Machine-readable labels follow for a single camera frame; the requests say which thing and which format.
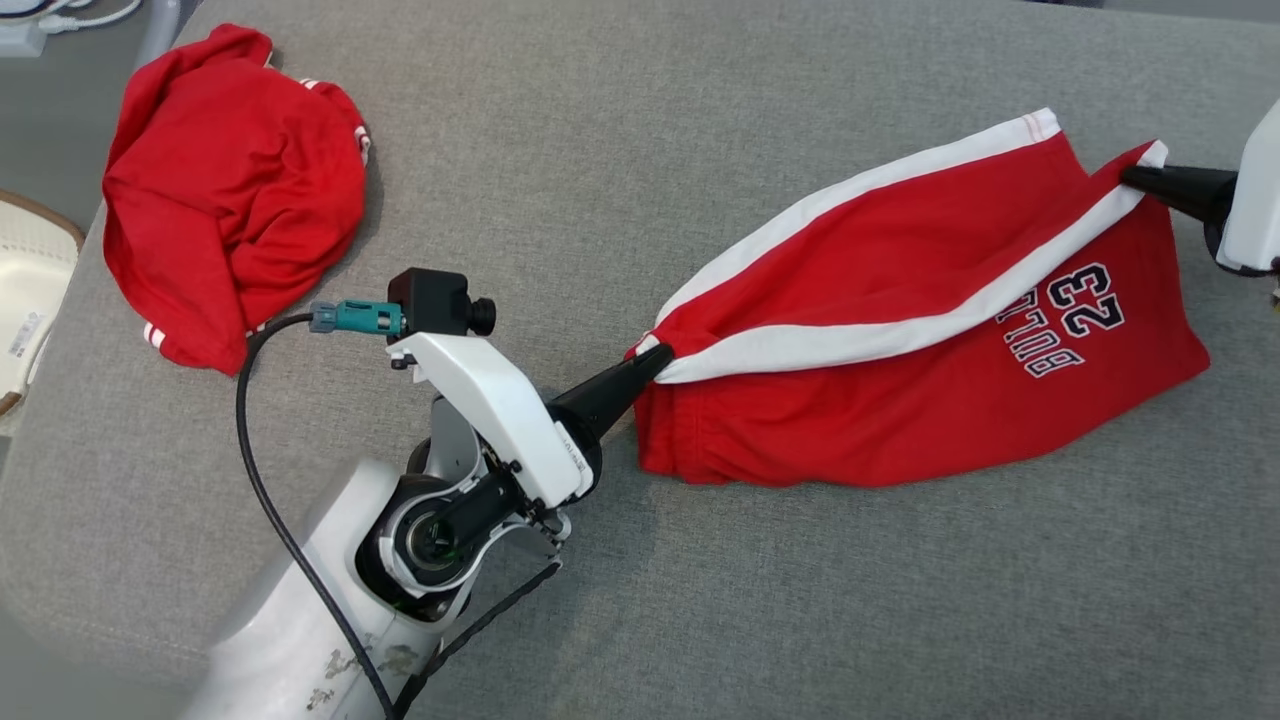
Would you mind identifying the grey rounded partition foot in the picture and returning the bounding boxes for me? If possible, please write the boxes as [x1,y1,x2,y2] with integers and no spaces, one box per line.
[135,0,183,71]

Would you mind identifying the thick white cable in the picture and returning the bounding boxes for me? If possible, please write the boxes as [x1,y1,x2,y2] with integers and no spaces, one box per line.
[38,0,143,36]

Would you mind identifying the cream perforated laundry basket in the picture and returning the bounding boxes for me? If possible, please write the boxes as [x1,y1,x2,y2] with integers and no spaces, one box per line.
[0,190,86,416]

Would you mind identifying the red Bulls 23 jersey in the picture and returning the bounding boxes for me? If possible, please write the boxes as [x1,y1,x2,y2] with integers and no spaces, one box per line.
[102,24,371,376]

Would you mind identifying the red Bulls 23 shorts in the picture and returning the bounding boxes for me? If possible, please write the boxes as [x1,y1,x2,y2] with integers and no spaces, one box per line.
[627,108,1211,489]

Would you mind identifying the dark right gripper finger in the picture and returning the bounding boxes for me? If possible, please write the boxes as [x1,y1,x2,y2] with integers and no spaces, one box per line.
[1125,185,1239,227]
[1120,163,1239,197]

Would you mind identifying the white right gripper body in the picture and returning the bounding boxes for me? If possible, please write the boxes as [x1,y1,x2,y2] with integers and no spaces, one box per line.
[1213,98,1280,276]

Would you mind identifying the thin black left-arm cable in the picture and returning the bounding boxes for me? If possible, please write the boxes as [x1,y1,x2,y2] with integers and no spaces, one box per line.
[395,560,563,717]

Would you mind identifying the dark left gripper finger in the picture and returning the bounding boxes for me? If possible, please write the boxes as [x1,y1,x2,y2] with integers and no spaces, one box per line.
[548,345,669,426]
[575,358,677,447]

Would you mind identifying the teal left camera connector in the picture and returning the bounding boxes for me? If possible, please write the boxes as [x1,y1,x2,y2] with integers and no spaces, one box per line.
[309,300,404,339]

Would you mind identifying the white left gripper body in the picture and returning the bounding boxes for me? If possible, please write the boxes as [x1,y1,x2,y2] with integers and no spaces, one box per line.
[385,332,603,507]

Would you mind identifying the black left camera cable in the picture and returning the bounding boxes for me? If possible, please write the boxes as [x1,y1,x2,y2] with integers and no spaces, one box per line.
[236,312,401,720]

